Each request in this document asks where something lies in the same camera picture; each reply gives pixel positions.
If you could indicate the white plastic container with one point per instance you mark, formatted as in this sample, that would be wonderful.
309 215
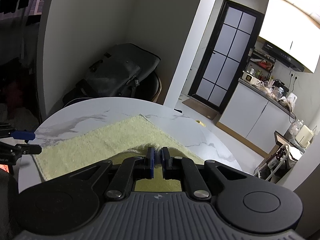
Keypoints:
303 136

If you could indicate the wall socket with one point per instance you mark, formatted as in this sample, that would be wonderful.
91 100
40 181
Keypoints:
293 75

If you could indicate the white electric kettle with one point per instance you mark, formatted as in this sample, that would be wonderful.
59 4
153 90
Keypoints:
291 98

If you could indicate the white base cabinet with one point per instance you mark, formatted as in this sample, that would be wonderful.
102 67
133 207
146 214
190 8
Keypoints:
240 110

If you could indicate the dark round chair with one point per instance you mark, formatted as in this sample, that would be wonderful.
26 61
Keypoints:
153 87

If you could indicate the yellow towel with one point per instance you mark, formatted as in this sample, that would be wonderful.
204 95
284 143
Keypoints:
100 140

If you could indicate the brown door mat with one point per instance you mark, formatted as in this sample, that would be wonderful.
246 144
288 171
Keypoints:
200 107

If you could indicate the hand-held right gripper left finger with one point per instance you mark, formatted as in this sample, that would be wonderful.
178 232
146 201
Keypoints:
150 165

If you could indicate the clear plastic bottles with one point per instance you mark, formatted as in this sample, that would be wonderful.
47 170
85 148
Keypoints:
296 127

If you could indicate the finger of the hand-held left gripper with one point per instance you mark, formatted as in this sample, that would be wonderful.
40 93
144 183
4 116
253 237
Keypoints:
23 135
30 149

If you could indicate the white countertop appliance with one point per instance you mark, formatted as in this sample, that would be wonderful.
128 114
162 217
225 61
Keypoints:
249 77

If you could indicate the countertop clutter of bags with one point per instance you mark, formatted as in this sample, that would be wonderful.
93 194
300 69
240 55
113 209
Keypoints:
272 92

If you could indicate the black framed glass door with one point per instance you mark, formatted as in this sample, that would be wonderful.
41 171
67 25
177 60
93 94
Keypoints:
227 55

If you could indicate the grey backpack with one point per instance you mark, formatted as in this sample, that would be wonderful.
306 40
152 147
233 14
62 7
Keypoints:
115 70

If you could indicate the white wall cabinet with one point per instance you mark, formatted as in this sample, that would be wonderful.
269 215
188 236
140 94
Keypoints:
287 30

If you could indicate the black kitchen shelf rack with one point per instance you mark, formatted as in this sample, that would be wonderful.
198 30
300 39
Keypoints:
261 65

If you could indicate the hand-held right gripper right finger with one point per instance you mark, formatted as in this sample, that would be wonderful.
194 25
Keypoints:
165 165

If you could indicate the black range hood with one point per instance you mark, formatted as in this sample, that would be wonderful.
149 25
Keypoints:
280 53

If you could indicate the yellow slipper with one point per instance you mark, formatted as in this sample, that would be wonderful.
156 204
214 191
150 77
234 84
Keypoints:
200 123

